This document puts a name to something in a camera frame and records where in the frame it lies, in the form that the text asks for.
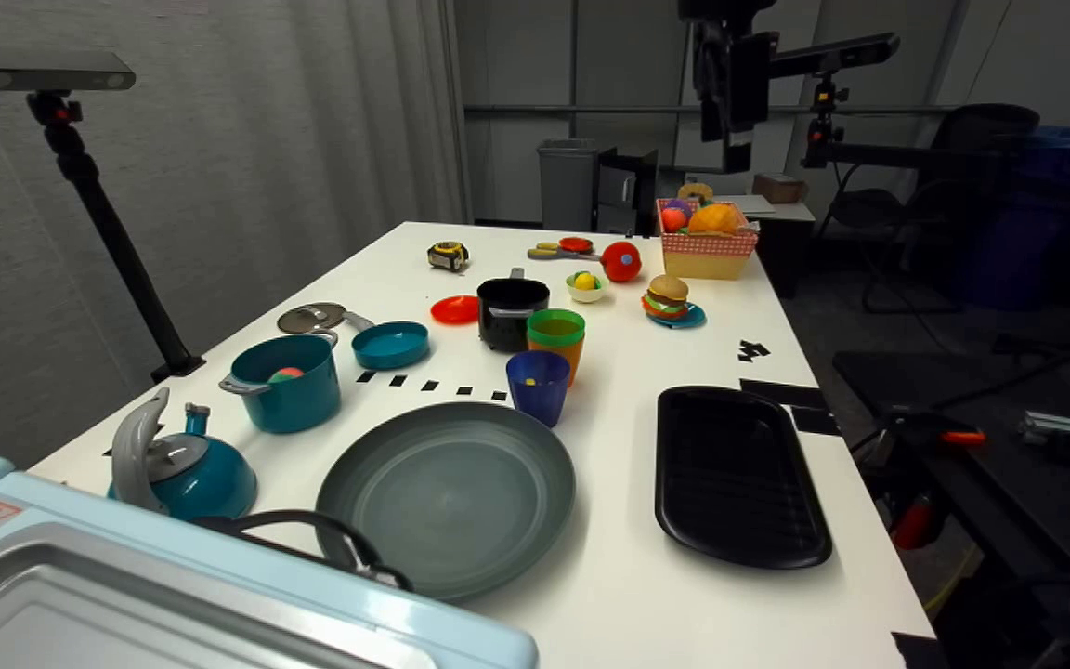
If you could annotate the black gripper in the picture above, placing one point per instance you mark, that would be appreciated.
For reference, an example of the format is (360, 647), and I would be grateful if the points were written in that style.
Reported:
(738, 74)

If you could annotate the green plastic cup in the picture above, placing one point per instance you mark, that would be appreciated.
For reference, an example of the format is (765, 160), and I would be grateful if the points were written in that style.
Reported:
(555, 337)

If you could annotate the orange plastic cup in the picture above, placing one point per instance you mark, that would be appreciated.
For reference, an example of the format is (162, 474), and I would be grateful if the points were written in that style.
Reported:
(572, 357)

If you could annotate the blue plastic cup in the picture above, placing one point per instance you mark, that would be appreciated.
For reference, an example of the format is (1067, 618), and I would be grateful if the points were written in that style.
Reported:
(541, 400)

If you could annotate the small teal toy plate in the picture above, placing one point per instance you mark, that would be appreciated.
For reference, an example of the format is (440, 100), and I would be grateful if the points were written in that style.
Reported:
(691, 321)

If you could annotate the grey-green round plate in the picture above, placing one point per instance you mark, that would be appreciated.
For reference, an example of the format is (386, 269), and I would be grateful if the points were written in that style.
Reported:
(447, 497)

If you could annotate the small brown box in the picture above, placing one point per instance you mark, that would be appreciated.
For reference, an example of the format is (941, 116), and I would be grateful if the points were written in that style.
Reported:
(783, 187)

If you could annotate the orange toy fruit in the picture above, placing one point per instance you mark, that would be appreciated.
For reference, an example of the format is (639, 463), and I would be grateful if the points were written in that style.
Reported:
(717, 220)

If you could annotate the black box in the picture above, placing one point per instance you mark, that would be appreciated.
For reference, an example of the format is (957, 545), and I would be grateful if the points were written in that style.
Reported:
(628, 191)

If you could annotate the red toy tomato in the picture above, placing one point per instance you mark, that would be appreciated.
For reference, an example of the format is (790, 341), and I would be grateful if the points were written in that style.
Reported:
(623, 261)

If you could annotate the toy burger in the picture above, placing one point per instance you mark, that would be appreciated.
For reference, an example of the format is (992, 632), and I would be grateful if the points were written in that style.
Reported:
(665, 298)

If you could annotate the small red toy food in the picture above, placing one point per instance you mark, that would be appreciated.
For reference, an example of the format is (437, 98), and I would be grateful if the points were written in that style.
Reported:
(576, 246)

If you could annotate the small brown toy food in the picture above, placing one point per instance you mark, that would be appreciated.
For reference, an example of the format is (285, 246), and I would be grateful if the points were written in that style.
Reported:
(545, 249)

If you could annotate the small white toy bowl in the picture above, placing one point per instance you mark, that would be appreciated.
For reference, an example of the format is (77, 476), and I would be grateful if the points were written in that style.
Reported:
(583, 287)

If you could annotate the black office chair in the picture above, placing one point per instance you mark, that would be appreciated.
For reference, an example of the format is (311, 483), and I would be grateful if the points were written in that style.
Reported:
(982, 171)

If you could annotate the yellow and black toy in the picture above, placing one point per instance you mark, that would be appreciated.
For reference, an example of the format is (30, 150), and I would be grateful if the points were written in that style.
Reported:
(447, 255)

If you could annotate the blue bin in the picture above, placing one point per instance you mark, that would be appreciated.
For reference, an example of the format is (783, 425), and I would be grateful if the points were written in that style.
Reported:
(1055, 210)

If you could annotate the black baking tray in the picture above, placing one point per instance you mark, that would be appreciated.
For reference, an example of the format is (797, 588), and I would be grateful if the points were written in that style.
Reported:
(739, 476)

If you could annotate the small teal frying pan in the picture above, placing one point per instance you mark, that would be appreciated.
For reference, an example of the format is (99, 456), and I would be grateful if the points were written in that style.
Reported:
(390, 347)

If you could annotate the grey fabric backdrop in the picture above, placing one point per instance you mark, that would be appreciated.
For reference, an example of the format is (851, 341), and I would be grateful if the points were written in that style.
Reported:
(250, 123)

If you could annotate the grey round pot lid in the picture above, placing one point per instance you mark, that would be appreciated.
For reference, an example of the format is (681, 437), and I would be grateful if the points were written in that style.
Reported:
(311, 318)

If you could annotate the teal toy pot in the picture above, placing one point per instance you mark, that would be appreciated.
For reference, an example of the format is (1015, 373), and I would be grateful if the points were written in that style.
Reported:
(296, 401)

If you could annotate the teal toy kettle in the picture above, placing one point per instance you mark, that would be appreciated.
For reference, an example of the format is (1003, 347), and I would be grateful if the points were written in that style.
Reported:
(205, 483)

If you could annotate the light blue toaster oven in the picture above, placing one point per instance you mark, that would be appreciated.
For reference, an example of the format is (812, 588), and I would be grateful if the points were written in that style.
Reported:
(129, 596)

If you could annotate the black camera stand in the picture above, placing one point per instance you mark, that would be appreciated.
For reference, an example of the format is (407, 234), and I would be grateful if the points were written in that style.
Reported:
(821, 116)

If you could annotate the grey camera bar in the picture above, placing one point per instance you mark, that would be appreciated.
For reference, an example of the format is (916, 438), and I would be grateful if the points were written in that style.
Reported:
(837, 53)

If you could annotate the black camera tripod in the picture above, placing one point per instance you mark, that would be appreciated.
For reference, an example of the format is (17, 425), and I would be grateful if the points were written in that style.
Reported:
(113, 246)

